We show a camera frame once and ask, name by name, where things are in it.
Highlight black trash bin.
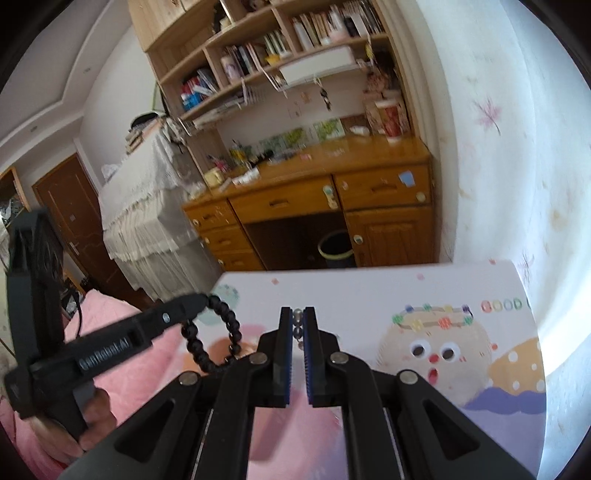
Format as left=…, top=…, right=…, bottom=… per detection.
left=318, top=231, right=356, bottom=269

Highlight white lace furniture cover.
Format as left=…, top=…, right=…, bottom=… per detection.
left=98, top=124, right=222, bottom=298

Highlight stack of books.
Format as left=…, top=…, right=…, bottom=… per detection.
left=124, top=111, right=167, bottom=153

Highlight brown wooden door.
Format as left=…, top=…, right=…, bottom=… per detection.
left=32, top=154, right=139, bottom=301

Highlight wooden bookshelf hutch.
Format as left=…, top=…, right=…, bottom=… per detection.
left=127, top=0, right=416, bottom=185

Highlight green plant picture cards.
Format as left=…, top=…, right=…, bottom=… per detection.
left=263, top=117, right=347, bottom=151

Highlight white box on wire shelf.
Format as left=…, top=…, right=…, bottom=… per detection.
left=279, top=46, right=356, bottom=84

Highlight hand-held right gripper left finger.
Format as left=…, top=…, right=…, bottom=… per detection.
left=58, top=305, right=294, bottom=480

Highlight white wire rack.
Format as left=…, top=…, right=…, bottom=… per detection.
left=178, top=83, right=259, bottom=130

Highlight wooden desk with drawers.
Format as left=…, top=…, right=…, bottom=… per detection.
left=182, top=136, right=437, bottom=273

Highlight row of tall books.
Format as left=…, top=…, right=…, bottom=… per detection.
left=291, top=0, right=386, bottom=49

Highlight row of blue red books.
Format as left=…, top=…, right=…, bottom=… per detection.
left=180, top=69, right=220, bottom=112

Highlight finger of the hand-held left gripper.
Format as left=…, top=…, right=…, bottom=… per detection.
left=137, top=293, right=208, bottom=346

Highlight black bead bracelet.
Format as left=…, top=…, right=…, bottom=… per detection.
left=181, top=295, right=305, bottom=376

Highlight person's left hand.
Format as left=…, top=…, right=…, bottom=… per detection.
left=30, top=390, right=118, bottom=467

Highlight cartoon printed tablecloth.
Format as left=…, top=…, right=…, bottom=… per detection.
left=203, top=259, right=548, bottom=480

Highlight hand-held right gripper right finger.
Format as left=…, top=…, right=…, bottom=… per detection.
left=302, top=305, right=539, bottom=480

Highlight red paper cup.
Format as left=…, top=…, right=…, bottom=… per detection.
left=374, top=99, right=402, bottom=139

